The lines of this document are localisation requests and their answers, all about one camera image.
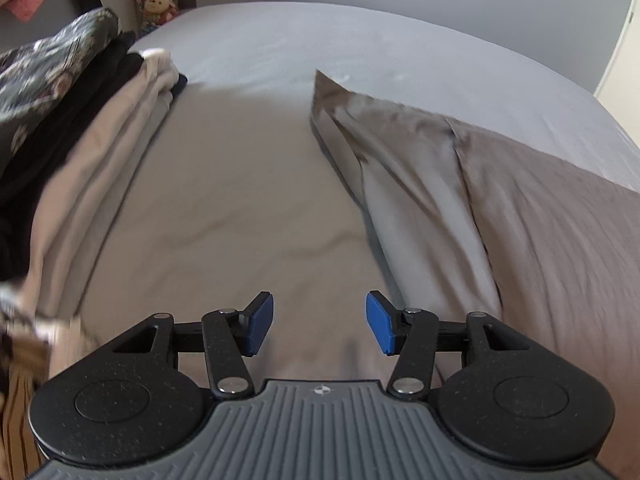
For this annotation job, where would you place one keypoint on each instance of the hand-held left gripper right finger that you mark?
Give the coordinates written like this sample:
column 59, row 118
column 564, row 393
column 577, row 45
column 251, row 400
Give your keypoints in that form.
column 382, row 325

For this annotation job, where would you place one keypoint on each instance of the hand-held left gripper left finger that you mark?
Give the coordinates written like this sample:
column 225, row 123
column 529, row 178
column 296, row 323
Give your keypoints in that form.
column 260, row 322

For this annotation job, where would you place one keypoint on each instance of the taupe cloth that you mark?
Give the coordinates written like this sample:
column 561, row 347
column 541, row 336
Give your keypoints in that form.
column 550, row 260

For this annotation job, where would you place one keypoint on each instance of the beige cloth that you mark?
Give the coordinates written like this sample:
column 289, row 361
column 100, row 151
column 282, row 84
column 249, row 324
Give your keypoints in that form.
column 100, row 160

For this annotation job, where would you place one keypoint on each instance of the brown striped cloth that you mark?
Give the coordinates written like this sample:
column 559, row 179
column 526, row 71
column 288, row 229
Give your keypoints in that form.
column 20, row 410

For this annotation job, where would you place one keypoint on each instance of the black cloth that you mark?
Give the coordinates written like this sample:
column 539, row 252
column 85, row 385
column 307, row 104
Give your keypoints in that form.
column 60, row 150

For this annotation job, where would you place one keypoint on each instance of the bed with grey sheet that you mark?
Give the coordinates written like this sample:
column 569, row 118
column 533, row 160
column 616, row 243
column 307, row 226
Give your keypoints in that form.
column 300, row 35

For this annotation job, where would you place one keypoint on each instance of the dark floral cloth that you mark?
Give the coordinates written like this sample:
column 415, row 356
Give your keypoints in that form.
column 45, row 75

